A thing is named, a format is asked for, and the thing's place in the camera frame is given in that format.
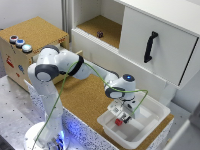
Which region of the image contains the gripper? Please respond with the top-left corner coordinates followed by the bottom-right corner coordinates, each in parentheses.
top-left (110, 99), bottom-right (137, 118)

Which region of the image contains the pink block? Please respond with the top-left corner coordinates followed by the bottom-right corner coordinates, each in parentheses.
top-left (114, 118), bottom-right (123, 127)

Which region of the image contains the white plastic box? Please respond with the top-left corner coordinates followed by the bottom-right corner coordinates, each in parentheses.
top-left (96, 96), bottom-right (172, 150)

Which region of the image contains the white cabinet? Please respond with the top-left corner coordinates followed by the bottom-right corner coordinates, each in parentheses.
top-left (70, 0), bottom-right (200, 108)

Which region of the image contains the white sliding door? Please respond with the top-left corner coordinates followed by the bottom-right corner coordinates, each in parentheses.
top-left (118, 5), bottom-right (200, 87)

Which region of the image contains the green button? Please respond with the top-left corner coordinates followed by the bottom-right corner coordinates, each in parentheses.
top-left (21, 43), bottom-right (34, 54)

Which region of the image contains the wooden drawer box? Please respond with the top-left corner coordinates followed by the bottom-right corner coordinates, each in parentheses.
top-left (0, 16), bottom-right (71, 93)

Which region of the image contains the blue button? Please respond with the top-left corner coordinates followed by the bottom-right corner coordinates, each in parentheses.
top-left (15, 38), bottom-right (26, 48)

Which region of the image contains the red button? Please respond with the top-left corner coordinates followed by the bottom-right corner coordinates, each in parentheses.
top-left (9, 35), bottom-right (19, 45)

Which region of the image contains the green cable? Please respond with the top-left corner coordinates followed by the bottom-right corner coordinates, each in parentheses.
top-left (31, 60), bottom-right (150, 150)

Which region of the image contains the black door handle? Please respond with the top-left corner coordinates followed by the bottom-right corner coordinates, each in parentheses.
top-left (143, 30), bottom-right (160, 64)

